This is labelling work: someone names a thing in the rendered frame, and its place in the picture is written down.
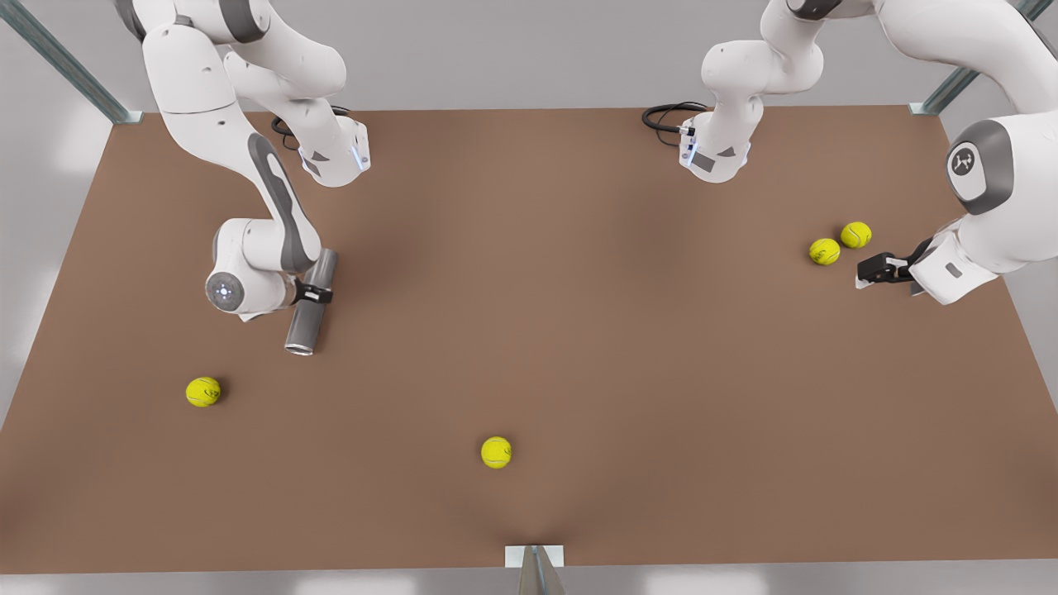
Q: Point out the grey tennis ball tube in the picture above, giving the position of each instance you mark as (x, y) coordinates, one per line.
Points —
(313, 302)

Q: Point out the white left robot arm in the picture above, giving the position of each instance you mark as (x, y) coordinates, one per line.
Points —
(1004, 178)

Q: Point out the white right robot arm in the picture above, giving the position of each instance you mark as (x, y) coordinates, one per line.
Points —
(198, 107)

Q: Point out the yellow tennis ball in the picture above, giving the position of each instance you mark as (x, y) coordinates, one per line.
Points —
(203, 392)
(496, 452)
(824, 251)
(856, 235)

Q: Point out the silver frame post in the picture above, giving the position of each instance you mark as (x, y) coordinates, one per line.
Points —
(967, 70)
(536, 568)
(70, 64)

